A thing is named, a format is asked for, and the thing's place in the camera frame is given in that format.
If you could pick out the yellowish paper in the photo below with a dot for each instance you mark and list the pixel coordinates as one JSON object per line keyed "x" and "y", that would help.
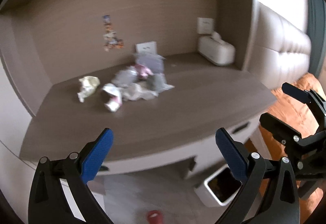
{"x": 87, "y": 85}

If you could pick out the white tissue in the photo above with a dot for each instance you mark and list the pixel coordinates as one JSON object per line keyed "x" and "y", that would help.
{"x": 135, "y": 93}

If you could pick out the orange blanket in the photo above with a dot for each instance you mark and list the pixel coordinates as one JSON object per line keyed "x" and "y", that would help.
{"x": 287, "y": 107}

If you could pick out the red object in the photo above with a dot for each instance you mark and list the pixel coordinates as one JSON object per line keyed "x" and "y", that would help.
{"x": 154, "y": 216}

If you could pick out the colourful wall stickers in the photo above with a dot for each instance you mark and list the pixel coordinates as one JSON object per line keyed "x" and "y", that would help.
{"x": 112, "y": 38}

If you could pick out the beige padded headboard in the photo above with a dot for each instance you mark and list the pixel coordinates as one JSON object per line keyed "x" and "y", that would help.
{"x": 280, "y": 48}

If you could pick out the white tissue box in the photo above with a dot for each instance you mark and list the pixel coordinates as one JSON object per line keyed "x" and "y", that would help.
{"x": 216, "y": 52}

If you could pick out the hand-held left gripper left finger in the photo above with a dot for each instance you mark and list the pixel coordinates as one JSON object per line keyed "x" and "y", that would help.
{"x": 98, "y": 152}

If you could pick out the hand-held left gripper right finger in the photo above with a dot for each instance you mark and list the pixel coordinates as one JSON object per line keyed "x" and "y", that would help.
{"x": 230, "y": 152}

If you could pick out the white trash bin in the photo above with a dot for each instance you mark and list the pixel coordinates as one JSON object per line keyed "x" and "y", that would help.
{"x": 203, "y": 196}

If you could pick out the white pink wrapper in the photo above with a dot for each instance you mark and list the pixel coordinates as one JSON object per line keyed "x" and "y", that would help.
{"x": 112, "y": 101}

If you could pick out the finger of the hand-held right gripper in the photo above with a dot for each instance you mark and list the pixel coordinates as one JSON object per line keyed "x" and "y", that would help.
{"x": 277, "y": 124}
{"x": 294, "y": 92}

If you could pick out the grey-green curtain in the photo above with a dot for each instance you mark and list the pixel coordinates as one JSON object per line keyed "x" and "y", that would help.
{"x": 314, "y": 23}

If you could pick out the grey plastic packet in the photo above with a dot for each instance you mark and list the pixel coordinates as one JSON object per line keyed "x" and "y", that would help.
{"x": 123, "y": 77}
{"x": 158, "y": 82}
{"x": 150, "y": 61}

